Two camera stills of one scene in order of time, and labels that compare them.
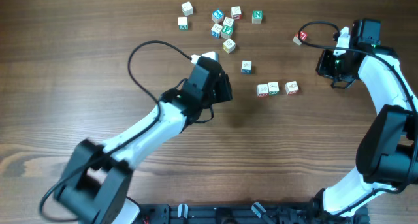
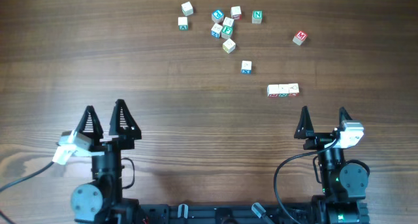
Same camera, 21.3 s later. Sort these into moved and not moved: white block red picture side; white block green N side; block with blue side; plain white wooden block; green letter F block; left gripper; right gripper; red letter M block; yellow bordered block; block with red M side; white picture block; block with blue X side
Moved: white block green N side; block with red M side; left gripper; right gripper
Not moved: green letter F block; yellow bordered block; plain white wooden block; white picture block; block with blue X side; red letter M block; white block red picture side; block with blue side
